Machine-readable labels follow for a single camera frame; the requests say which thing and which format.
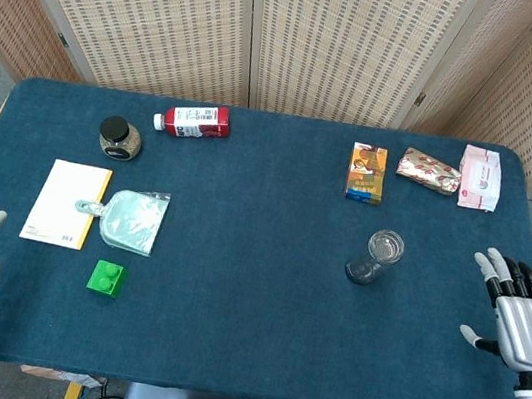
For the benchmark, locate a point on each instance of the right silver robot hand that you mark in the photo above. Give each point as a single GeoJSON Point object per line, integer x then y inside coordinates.
{"type": "Point", "coordinates": [528, 332]}

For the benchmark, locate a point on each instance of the clear glass jar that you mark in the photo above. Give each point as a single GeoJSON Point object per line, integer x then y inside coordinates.
{"type": "Point", "coordinates": [360, 272]}

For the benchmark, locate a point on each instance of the white notebook with yellow spine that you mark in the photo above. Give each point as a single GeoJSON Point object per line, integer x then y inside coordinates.
{"type": "Point", "coordinates": [61, 197]}

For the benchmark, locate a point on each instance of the cardboard box under table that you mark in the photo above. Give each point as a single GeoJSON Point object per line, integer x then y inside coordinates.
{"type": "Point", "coordinates": [56, 375]}

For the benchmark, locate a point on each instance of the green toy brick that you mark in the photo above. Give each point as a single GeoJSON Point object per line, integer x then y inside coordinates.
{"type": "Point", "coordinates": [105, 279]}

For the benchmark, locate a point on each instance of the pink wet wipes pack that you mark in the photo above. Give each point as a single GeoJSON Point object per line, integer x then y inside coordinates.
{"type": "Point", "coordinates": [481, 179]}

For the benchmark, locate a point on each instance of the gold and red snack packet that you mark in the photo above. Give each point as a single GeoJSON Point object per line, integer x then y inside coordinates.
{"type": "Point", "coordinates": [427, 170]}

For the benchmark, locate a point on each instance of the mint green bagged dustpan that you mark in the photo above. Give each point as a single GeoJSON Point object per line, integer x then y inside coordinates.
{"type": "Point", "coordinates": [133, 221]}

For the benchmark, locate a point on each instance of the glass jar with black lid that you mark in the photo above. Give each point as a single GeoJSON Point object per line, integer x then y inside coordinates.
{"type": "Point", "coordinates": [121, 141]}

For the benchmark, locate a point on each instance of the orange and blue carton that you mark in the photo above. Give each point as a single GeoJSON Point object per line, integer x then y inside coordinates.
{"type": "Point", "coordinates": [366, 175]}

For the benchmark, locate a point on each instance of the blue table cloth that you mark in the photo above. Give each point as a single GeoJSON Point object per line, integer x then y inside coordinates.
{"type": "Point", "coordinates": [246, 257]}

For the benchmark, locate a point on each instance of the red juice bottle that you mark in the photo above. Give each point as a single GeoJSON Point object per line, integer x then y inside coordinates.
{"type": "Point", "coordinates": [197, 120]}

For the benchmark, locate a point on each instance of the woven folding screen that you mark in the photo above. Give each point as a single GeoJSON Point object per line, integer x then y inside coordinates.
{"type": "Point", "coordinates": [173, 18]}

